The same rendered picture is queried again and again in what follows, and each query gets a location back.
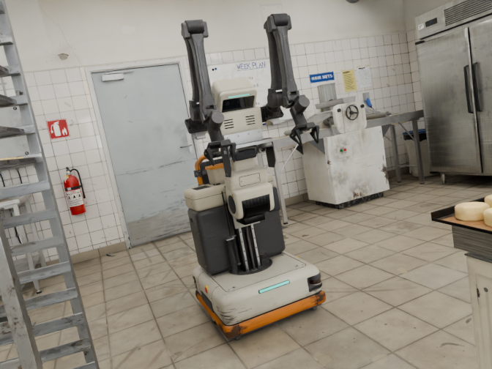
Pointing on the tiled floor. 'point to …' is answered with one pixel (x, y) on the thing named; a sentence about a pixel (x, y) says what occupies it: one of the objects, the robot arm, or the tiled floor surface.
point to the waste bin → (421, 153)
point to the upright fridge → (457, 86)
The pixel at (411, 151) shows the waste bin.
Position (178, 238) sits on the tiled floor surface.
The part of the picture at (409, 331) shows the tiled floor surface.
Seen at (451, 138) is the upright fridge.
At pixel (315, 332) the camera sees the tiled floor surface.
